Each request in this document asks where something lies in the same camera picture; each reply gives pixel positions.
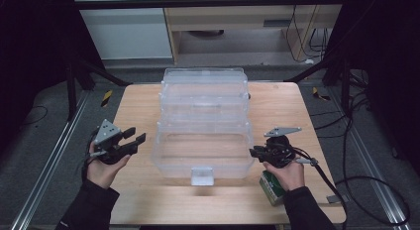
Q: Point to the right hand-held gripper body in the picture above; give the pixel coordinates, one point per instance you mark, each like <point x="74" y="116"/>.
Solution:
<point x="279" y="150"/>

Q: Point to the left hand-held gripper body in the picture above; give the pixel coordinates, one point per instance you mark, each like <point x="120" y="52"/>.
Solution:
<point x="107" y="134"/>

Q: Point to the green printed carton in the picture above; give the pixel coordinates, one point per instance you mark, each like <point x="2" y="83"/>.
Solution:
<point x="269" y="190"/>

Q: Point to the clear plastic storage box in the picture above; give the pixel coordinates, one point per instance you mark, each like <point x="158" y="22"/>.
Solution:
<point x="203" y="147"/>

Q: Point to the person's right hand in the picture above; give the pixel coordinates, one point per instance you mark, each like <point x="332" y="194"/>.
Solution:
<point x="290" y="175"/>

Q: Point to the person's left hand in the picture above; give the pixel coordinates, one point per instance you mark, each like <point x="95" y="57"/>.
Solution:
<point x="104" y="172"/>

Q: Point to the yellow black striped tape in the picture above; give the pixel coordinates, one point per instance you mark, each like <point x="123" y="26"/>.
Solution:
<point x="106" y="98"/>
<point x="319" y="95"/>

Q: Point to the black metal stand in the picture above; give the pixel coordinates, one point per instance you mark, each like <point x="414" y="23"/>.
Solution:
<point x="345" y="88"/>
<point x="71" y="91"/>

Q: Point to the grey tape piece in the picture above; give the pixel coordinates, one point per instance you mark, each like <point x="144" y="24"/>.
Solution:
<point x="337" y="199"/>

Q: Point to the small white plug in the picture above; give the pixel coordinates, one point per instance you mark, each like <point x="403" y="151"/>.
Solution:
<point x="309" y="61"/>

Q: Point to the white cabinet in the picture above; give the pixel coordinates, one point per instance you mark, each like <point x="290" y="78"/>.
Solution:
<point x="125" y="35"/>

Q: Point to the black curtain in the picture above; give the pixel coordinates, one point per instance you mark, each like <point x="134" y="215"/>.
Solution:
<point x="33" y="58"/>
<point x="389" y="58"/>

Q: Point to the light wooden desk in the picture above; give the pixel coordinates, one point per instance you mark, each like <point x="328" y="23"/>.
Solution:
<point x="231" y="15"/>

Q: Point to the black horizontal bar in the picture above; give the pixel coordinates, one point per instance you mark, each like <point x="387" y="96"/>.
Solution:
<point x="198" y="3"/>

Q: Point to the aluminium floor rail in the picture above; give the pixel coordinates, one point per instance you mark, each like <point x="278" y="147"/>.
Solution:
<point x="49" y="160"/>
<point x="373" y="164"/>

